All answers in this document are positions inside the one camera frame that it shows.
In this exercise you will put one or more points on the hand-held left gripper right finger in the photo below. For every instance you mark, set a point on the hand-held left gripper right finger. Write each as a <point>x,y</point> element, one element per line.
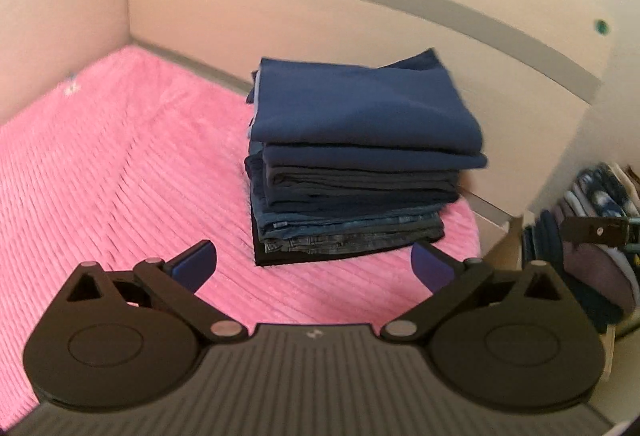
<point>430,263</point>

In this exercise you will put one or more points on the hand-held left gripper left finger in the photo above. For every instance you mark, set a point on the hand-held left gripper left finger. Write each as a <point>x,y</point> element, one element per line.
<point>196,263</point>

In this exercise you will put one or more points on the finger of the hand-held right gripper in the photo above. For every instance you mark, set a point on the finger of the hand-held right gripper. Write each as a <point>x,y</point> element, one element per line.
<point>597,230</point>

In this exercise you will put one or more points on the navy blue garment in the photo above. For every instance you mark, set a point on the navy blue garment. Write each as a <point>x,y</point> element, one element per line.
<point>365,110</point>

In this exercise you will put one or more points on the pile of unfolded clothes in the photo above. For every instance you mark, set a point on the pile of unfolded clothes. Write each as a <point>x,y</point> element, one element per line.
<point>595,276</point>

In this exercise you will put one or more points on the stack of folded dark clothes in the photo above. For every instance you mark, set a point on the stack of folded dark clothes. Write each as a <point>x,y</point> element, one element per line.
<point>350,216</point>

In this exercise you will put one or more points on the pink ribbed blanket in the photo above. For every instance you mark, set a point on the pink ribbed blanket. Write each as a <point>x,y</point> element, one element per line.
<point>125,176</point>

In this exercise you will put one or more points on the beige bed headboard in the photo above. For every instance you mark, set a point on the beige bed headboard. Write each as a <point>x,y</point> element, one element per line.
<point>325,10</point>

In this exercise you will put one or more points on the green wall sticker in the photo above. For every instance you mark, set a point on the green wall sticker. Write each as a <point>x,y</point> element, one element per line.
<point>601,26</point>

